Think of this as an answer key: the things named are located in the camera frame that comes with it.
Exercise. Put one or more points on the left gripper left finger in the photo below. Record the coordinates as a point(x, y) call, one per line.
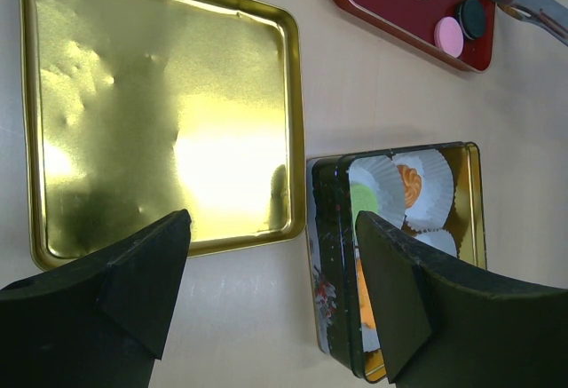
point(101, 320)

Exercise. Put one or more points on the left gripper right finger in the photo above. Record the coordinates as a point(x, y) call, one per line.
point(442, 322)

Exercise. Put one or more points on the orange fish-shaped cookie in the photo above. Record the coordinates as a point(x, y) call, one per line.
point(365, 308)

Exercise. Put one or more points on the gold square cookie tin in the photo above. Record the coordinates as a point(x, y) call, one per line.
point(334, 245)

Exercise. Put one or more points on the brown round cookie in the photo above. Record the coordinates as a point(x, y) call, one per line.
point(412, 183)

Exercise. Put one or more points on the gold tin lid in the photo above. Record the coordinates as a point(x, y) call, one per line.
point(137, 108)

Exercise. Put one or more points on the red rectangular tray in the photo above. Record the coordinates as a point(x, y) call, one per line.
point(414, 21)

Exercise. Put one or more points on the green round cookie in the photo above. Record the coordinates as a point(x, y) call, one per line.
point(363, 198)

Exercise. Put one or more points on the white paper cup front left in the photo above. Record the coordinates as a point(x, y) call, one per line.
point(370, 338)

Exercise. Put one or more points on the white paper cup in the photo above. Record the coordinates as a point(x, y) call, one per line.
point(381, 174)
point(434, 236)
point(370, 338)
point(437, 196)

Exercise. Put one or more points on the white paper cup front right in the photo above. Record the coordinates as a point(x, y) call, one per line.
point(434, 236)

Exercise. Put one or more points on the white paper cup back right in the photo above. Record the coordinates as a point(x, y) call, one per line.
point(437, 196)

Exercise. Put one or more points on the white paper cup back left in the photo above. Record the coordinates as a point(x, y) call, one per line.
point(381, 174)

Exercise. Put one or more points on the pink round cookie lower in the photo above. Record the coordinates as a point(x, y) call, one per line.
point(448, 36)

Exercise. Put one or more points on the black round cookie lower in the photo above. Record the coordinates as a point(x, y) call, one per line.
point(472, 19)

